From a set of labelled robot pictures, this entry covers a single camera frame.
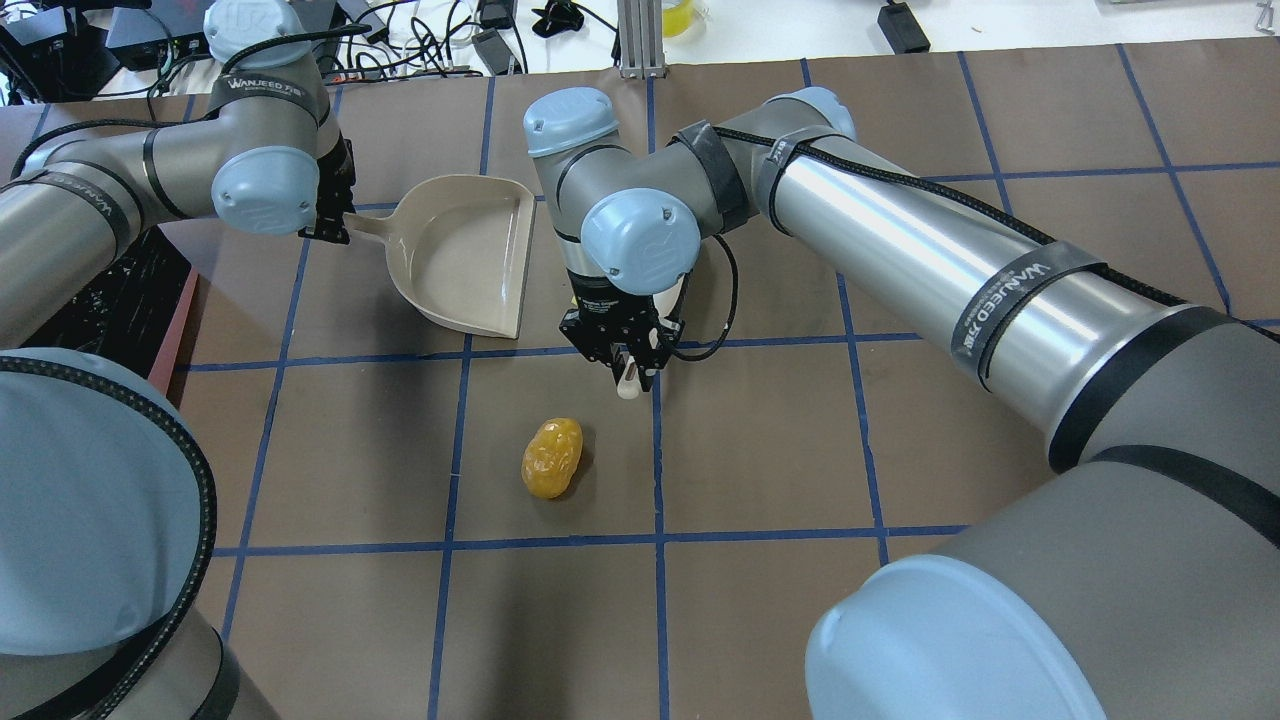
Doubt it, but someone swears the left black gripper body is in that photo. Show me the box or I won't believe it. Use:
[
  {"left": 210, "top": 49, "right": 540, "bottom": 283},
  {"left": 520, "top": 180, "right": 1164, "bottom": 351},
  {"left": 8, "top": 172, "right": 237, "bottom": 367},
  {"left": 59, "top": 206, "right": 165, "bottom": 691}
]
[{"left": 298, "top": 135, "right": 356, "bottom": 243}]

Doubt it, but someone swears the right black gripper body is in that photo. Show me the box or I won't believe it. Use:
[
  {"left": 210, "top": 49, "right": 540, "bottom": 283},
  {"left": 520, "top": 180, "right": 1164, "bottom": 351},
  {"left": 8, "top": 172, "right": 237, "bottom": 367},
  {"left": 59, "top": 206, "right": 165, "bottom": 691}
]
[{"left": 559, "top": 272, "right": 689, "bottom": 369}]

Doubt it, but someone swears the yellow-brown bread roll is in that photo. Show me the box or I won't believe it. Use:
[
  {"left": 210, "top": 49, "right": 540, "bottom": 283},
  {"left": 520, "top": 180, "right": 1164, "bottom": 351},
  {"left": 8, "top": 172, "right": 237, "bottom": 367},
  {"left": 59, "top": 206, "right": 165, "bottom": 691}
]
[{"left": 520, "top": 416, "right": 584, "bottom": 500}]

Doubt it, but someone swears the beige plastic dustpan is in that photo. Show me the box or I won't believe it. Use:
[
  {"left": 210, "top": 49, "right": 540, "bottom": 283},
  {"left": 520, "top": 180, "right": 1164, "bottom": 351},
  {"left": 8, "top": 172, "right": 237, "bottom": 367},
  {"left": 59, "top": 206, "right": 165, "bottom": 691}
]
[{"left": 343, "top": 174, "right": 538, "bottom": 340}]

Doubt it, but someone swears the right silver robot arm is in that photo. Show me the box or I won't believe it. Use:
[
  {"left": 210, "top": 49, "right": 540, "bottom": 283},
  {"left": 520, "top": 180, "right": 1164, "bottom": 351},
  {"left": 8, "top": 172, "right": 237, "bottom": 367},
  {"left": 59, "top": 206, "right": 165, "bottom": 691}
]
[{"left": 524, "top": 87, "right": 1279, "bottom": 719}]

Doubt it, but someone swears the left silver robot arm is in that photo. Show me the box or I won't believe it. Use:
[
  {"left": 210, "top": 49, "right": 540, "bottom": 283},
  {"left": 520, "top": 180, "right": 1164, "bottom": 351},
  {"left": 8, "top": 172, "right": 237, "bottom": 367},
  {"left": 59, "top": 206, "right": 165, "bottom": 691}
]
[{"left": 3, "top": 1, "right": 355, "bottom": 719}]

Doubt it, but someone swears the pink bin with black bag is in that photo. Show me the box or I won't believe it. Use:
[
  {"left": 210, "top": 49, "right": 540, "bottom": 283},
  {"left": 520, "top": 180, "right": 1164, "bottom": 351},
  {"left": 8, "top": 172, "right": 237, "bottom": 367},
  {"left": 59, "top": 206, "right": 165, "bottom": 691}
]
[{"left": 23, "top": 227, "right": 198, "bottom": 395}]

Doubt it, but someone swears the aluminium frame post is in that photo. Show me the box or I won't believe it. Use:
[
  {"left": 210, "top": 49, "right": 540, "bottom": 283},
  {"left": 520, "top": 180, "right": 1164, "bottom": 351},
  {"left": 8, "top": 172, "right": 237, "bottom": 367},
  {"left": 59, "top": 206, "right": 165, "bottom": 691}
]
[{"left": 616, "top": 1, "right": 668, "bottom": 79}]

